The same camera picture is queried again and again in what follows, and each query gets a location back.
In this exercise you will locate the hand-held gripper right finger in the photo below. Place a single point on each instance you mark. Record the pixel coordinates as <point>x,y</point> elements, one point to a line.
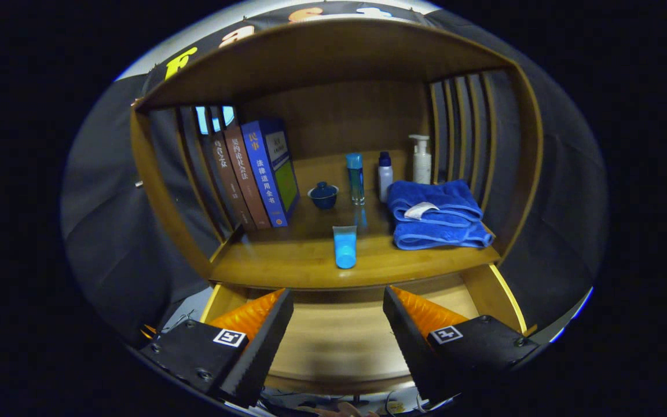
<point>411,341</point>

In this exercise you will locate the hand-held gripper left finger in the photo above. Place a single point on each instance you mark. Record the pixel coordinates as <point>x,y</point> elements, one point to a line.
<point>261,341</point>

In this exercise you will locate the wooden drawer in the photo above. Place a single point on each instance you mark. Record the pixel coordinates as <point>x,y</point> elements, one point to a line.
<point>339,336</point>

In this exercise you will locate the blue white cosmetic tube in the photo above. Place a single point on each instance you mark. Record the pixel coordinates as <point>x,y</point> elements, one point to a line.
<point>345,252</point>

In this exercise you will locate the wooden countertop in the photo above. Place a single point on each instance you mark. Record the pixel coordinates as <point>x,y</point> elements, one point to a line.
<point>287,260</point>

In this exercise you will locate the wooden cabinet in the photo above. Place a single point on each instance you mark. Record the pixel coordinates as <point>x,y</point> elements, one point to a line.
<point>333,52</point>

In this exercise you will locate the folded blue towel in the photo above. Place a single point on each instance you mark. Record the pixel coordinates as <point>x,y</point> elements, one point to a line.
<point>443,231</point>

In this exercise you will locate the dark blue lidded teacup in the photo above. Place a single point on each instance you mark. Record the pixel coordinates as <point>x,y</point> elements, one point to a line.
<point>323,197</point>

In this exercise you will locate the white bottle blue cap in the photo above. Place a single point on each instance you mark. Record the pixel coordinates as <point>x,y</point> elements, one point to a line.
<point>385,182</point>

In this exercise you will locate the dark brown book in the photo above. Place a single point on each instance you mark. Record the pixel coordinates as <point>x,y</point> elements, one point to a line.
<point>229,179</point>

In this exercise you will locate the thick blue book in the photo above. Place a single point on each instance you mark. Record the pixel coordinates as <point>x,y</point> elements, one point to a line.
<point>265,174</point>

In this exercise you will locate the reddish brown book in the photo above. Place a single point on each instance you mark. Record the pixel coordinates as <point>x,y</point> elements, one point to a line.
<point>246,174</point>

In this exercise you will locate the teal glass bottle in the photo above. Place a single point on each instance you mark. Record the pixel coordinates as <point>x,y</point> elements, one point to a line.
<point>356,179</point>

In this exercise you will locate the white pump bottle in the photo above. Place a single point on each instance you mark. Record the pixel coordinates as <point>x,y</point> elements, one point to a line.
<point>422,165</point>

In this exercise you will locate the black backdrop cloth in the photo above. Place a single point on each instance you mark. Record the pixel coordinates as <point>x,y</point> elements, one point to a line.
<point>107,231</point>

